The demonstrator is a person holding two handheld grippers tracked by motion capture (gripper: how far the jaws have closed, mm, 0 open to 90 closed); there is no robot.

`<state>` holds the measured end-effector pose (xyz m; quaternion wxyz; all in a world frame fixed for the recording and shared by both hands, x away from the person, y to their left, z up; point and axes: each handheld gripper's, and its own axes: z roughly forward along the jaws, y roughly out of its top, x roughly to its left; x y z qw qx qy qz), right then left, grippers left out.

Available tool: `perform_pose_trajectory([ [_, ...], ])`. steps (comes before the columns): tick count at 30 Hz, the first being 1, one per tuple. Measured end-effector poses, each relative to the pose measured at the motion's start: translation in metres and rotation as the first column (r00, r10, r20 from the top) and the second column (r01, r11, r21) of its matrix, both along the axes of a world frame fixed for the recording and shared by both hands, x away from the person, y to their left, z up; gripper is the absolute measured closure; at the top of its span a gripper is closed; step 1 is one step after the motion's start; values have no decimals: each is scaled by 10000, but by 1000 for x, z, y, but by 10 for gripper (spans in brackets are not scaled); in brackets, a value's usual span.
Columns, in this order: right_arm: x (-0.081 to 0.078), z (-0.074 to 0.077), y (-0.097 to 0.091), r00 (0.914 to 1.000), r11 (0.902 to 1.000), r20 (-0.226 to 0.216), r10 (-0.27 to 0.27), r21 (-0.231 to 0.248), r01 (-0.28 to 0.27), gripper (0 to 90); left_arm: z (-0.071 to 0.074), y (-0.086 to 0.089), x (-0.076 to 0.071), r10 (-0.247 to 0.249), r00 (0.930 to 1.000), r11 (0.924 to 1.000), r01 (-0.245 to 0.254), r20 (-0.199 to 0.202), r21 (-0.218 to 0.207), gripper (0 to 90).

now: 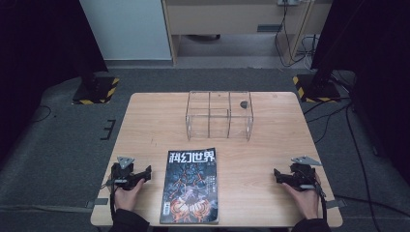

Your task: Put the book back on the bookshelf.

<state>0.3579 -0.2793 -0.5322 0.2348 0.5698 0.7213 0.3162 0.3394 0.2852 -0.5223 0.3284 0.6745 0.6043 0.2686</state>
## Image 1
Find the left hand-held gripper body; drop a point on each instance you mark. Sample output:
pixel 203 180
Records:
pixel 122 175

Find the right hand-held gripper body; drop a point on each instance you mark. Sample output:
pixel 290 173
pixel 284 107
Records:
pixel 303 177

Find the dark illustrated magazine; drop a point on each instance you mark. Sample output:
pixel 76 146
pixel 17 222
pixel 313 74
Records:
pixel 190 190

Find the clear acrylic divider rack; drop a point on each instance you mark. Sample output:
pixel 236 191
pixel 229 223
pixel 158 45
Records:
pixel 219 112

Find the person's left hand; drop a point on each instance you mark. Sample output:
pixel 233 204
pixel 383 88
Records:
pixel 126 199

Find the person's right hand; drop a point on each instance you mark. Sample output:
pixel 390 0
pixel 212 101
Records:
pixel 306 203

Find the grey tape strip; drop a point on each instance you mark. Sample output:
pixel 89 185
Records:
pixel 98 202
pixel 336 204

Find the small dark round object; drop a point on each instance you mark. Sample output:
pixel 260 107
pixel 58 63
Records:
pixel 244 104

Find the black yellow striped stand base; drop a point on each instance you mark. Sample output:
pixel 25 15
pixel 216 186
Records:
pixel 96 92
pixel 317 90

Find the white panel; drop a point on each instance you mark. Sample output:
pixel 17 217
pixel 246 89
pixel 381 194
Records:
pixel 125 29

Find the dark curtain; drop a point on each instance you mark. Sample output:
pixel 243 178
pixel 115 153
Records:
pixel 374 48
pixel 38 48

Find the light wooden desk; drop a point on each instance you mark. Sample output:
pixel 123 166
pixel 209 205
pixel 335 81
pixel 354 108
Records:
pixel 225 16

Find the white power strip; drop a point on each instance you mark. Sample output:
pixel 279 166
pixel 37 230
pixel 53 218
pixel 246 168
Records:
pixel 287 2

